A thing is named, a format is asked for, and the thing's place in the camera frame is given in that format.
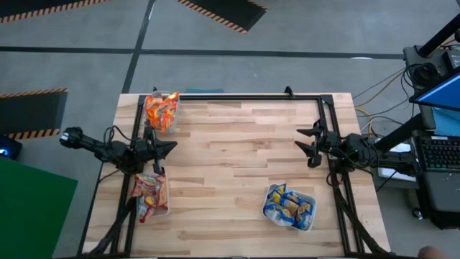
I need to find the blue ramen pack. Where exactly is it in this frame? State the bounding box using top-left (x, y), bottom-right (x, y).
top-left (287, 208), bottom-right (313, 230)
top-left (283, 192), bottom-right (313, 213)
top-left (264, 204), bottom-right (288, 226)
top-left (267, 183), bottom-right (288, 202)

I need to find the black hazard-striped floor mat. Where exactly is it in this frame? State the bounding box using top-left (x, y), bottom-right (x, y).
top-left (0, 87), bottom-right (69, 141)
top-left (175, 0), bottom-right (269, 35)
top-left (0, 0), bottom-right (111, 24)

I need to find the white bin with handle slot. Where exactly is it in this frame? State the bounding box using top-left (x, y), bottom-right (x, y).
top-left (144, 90), bottom-right (181, 135)

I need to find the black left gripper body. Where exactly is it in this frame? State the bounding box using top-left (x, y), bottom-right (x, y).
top-left (138, 124), bottom-right (163, 176)

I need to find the black computer with blue light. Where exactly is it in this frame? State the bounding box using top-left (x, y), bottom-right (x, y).
top-left (0, 134), bottom-right (23, 162)

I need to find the black aluminium rig frame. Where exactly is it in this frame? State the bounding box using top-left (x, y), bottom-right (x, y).
top-left (77, 92), bottom-right (395, 259)

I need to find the black stand pole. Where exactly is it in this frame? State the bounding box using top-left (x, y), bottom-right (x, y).
top-left (373, 14), bottom-right (460, 154)

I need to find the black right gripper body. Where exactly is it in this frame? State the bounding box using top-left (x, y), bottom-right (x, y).
top-left (308, 120), bottom-right (328, 168)

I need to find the light blue cloth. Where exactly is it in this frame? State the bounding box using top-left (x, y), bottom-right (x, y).
top-left (431, 106), bottom-right (460, 137)

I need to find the orange chicken ramen pack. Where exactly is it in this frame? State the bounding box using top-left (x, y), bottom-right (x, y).
top-left (163, 107), bottom-right (177, 133)
top-left (150, 107), bottom-right (170, 130)
top-left (145, 94), bottom-right (162, 119)
top-left (157, 92), bottom-right (180, 112)

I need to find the red beef ramen pack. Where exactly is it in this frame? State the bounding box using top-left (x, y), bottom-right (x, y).
top-left (131, 173), bottom-right (159, 199)
top-left (138, 196), bottom-right (159, 224)
top-left (154, 176), bottom-right (169, 208)
top-left (143, 190), bottom-right (162, 209)

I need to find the white curved plastic bin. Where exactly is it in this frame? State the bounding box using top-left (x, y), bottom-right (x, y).
top-left (261, 182), bottom-right (318, 232)

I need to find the black keyboard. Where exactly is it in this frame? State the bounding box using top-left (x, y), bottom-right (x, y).
top-left (418, 135), bottom-right (460, 173)

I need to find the green board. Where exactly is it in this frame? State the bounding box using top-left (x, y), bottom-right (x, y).
top-left (0, 155), bottom-right (79, 259)

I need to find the clear plastic bin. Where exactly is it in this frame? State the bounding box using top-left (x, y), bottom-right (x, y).
top-left (134, 171), bottom-right (171, 219)

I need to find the white paper sheet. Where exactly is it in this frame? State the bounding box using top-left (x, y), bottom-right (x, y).
top-left (377, 142), bottom-right (420, 181)

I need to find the monitor with blue screen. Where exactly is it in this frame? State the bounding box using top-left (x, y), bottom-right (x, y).
top-left (409, 73), bottom-right (460, 112)

